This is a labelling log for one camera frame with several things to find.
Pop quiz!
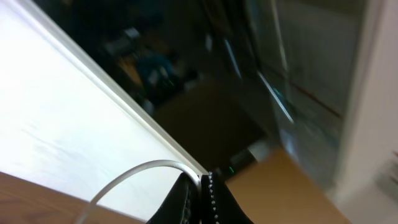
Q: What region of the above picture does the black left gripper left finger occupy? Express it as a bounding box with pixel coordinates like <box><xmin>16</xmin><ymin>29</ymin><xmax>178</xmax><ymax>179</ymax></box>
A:
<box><xmin>147</xmin><ymin>173</ymin><xmax>199</xmax><ymax>224</ymax></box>

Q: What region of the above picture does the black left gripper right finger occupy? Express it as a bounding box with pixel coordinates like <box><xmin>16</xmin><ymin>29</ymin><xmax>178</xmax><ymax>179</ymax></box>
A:
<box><xmin>201</xmin><ymin>172</ymin><xmax>253</xmax><ymax>224</ymax></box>

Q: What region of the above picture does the white usb cable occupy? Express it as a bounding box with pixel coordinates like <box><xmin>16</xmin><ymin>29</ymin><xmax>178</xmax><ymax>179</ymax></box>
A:
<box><xmin>74</xmin><ymin>159</ymin><xmax>203</xmax><ymax>224</ymax></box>

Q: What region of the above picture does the white partition board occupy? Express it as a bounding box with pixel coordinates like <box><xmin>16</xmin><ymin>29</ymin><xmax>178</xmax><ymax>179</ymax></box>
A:
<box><xmin>1</xmin><ymin>1</ymin><xmax>205</xmax><ymax>202</ymax></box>

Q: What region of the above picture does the glass door panel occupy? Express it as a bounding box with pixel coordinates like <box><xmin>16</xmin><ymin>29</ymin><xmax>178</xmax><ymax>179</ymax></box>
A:
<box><xmin>244</xmin><ymin>0</ymin><xmax>374</xmax><ymax>190</ymax></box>

